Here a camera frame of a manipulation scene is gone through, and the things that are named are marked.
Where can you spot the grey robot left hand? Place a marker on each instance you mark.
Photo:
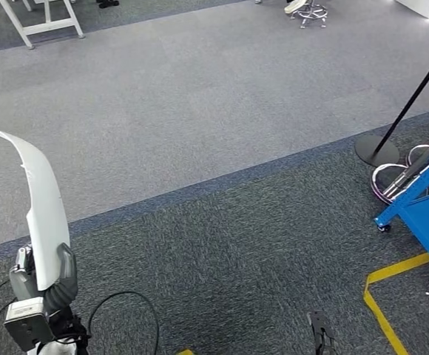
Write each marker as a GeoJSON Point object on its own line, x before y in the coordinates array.
{"type": "Point", "coordinates": [22, 279]}

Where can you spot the white curved plastic car part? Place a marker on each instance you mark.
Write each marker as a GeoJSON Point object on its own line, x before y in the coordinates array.
{"type": "Point", "coordinates": [44, 210]}

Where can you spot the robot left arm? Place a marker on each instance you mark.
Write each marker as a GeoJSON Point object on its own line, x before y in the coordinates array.
{"type": "Point", "coordinates": [60, 304]}

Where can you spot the yellow floor tape strip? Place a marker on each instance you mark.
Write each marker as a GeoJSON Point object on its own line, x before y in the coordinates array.
{"type": "Point", "coordinates": [185, 352]}

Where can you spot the person's black shoe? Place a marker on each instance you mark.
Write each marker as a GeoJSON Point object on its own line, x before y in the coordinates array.
{"type": "Point", "coordinates": [107, 4]}

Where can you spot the chrome stool base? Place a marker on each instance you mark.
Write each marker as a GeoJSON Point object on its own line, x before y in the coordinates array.
{"type": "Point", "coordinates": [310, 11]}

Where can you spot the black stanchion pole with base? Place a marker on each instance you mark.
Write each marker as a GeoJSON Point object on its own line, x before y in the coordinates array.
{"type": "Point", "coordinates": [375, 149]}

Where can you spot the yellow floor tape square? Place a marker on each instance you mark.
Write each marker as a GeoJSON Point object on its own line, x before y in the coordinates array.
{"type": "Point", "coordinates": [399, 269]}

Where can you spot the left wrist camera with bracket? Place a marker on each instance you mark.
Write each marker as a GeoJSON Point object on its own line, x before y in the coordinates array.
{"type": "Point", "coordinates": [26, 323]}

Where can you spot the white table frame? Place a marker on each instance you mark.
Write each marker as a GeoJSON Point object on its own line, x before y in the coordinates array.
{"type": "Point", "coordinates": [48, 27]}

